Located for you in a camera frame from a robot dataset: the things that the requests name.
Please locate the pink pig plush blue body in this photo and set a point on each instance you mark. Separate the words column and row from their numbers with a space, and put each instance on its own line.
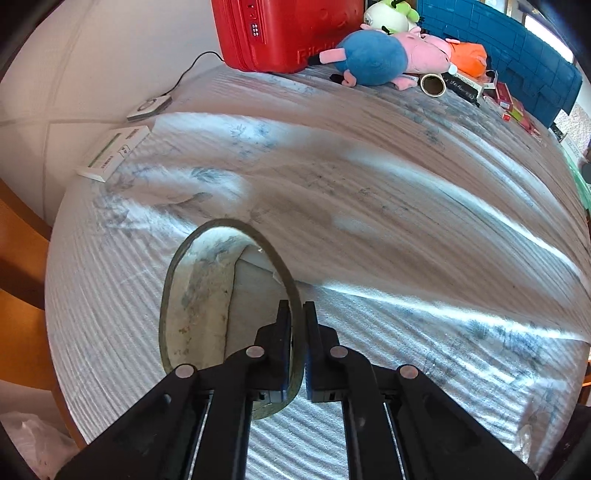
column 370, row 57

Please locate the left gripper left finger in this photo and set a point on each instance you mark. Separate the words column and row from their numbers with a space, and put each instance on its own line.
column 194, row 424

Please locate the red long medicine box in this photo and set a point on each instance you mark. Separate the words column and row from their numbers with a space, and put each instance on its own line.
column 503, row 96

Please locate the white charger with cable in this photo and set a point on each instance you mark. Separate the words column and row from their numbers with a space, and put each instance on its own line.
column 156, row 104

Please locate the green frog plush toy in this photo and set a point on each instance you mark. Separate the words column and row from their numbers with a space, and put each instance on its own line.
column 391, row 16

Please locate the blue plastic storage crate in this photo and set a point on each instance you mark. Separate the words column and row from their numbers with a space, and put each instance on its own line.
column 535, row 73

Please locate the green pink wet wipes pack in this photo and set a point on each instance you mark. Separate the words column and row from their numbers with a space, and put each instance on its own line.
column 519, row 113

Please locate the white cardboard tube roll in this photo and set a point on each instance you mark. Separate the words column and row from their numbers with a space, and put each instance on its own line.
column 433, row 85

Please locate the red bear toy suitcase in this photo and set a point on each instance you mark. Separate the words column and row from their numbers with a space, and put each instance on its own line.
column 278, row 36

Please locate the round glass mirror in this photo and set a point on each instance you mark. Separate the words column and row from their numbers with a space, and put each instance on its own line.
column 196, row 297

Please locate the pink pig plush orange dress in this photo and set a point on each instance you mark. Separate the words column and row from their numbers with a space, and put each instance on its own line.
column 470, row 58

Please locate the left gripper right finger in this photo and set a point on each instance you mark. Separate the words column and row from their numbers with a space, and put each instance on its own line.
column 398, row 423

